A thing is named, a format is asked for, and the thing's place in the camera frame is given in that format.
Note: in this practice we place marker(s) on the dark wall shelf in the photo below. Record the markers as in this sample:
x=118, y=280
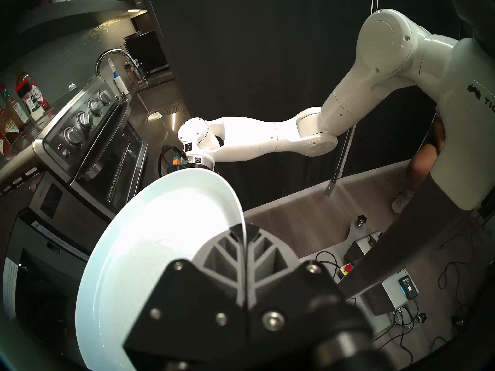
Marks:
x=77, y=16

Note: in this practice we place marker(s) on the black star knob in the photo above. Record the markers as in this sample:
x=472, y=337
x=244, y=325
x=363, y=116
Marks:
x=361, y=220
x=421, y=317

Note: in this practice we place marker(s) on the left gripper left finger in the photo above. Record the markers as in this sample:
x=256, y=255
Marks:
x=193, y=308

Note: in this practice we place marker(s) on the black electronics box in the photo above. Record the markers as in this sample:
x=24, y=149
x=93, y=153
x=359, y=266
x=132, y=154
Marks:
x=361, y=250

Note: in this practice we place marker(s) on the spice shaker with red cap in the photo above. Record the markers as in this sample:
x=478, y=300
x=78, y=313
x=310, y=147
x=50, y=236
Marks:
x=34, y=111

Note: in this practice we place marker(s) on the white dish soap bottle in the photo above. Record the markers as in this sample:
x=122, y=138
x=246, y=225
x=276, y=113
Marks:
x=122, y=86

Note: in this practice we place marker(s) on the small red hot sauce bottle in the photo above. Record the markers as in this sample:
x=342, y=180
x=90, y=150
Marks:
x=3, y=144

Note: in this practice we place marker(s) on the light blue plate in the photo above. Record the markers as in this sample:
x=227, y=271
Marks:
x=154, y=239

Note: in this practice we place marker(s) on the sauce bottle with green neck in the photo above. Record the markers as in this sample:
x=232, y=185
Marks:
x=15, y=109

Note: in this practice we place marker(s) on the small white lid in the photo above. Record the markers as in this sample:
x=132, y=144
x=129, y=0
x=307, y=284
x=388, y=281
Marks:
x=154, y=116

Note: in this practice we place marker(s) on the black slanted metal bar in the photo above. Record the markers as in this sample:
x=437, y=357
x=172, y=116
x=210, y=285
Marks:
x=340, y=161

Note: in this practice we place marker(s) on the stainless steel toaster oven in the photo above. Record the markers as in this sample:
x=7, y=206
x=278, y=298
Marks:
x=100, y=161

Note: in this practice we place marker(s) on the grey power supply box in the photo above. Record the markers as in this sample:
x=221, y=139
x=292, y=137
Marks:
x=400, y=291

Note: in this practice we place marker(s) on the chrome sink faucet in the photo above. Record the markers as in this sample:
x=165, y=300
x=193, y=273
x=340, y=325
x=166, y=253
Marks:
x=116, y=53

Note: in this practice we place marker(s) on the red emergency stop button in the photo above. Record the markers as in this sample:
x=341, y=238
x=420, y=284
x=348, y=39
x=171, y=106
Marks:
x=347, y=269

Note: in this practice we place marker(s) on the person bare leg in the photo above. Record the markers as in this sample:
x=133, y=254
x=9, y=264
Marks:
x=423, y=165

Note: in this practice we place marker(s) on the silver toaster oven knob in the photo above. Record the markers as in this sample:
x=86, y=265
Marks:
x=104, y=97
x=95, y=108
x=72, y=135
x=84, y=121

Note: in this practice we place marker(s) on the steel sink basin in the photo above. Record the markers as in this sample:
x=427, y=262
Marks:
x=158, y=101

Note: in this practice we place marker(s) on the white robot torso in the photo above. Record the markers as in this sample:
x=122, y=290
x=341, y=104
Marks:
x=464, y=142

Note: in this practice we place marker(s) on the black countertop appliance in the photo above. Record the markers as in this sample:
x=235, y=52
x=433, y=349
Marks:
x=147, y=51

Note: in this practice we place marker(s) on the dark grey robot waist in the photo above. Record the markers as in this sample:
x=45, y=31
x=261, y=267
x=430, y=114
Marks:
x=406, y=239

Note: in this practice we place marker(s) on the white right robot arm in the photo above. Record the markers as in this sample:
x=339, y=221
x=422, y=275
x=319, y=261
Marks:
x=348, y=103

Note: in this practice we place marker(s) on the large Tabasco sauce bottle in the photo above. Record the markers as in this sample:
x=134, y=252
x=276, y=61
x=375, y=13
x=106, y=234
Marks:
x=24, y=80

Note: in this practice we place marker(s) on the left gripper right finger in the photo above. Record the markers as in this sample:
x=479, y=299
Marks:
x=294, y=304

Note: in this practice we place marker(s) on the white shoe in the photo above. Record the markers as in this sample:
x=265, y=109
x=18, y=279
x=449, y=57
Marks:
x=402, y=202

